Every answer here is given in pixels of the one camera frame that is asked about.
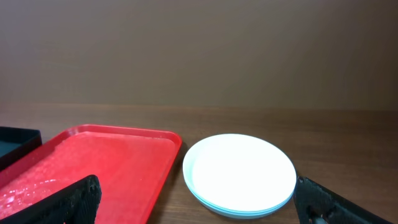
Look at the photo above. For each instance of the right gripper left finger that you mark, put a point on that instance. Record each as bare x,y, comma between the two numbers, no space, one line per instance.
76,204

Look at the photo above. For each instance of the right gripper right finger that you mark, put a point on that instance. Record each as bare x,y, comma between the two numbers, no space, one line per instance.
315,203

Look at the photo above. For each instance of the light blue plate front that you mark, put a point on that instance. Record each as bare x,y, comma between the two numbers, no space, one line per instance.
204,201

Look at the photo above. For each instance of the light blue plate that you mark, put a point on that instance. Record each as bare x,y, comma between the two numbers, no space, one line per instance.
242,216
204,201

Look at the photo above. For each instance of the white round plate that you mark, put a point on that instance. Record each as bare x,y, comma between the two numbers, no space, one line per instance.
239,173

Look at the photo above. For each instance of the red plastic tray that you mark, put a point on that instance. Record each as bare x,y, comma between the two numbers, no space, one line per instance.
131,164

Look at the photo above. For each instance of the black rectangular tray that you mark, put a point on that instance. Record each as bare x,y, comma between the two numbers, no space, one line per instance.
17,143

